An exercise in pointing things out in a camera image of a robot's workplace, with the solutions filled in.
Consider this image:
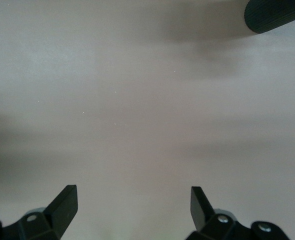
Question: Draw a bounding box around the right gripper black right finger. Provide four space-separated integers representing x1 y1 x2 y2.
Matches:
187 186 291 240

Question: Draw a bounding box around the brown table cover sheet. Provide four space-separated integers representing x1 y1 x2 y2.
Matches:
0 0 295 240

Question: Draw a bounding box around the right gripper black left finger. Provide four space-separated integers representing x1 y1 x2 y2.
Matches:
0 184 79 240

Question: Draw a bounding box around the black ribbed cylinder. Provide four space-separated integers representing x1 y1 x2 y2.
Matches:
244 0 295 35

